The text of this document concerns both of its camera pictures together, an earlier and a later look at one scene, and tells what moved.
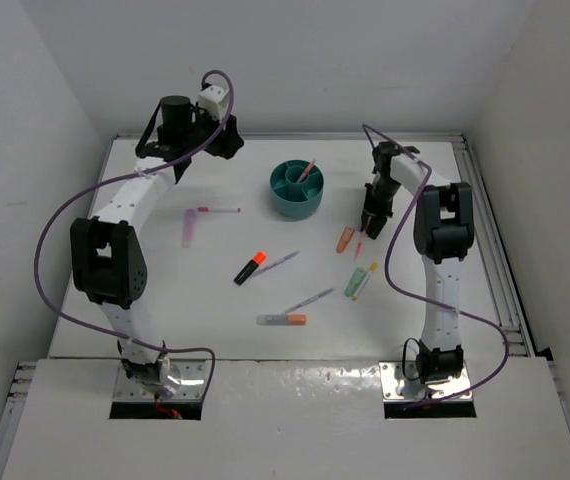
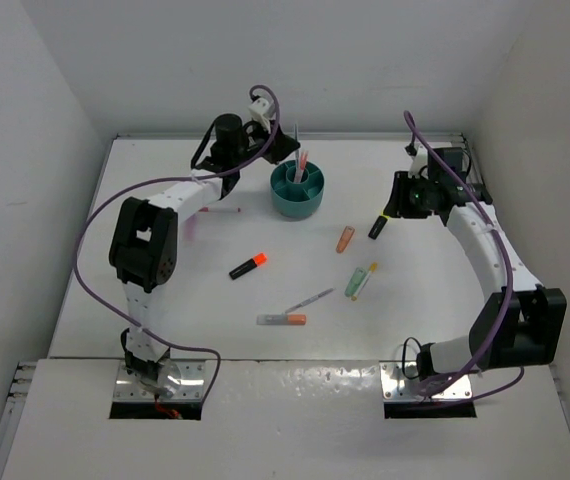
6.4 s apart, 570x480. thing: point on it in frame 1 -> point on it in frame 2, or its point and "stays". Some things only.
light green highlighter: (354, 282) stays
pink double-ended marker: (359, 246) -> (302, 163)
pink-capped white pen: (219, 209) stays
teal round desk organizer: (292, 199) stays
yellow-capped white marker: (364, 281) stays
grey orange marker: (283, 319) stays
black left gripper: (226, 141) -> (281, 145)
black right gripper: (379, 214) -> (397, 206)
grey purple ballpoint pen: (330, 290) stays
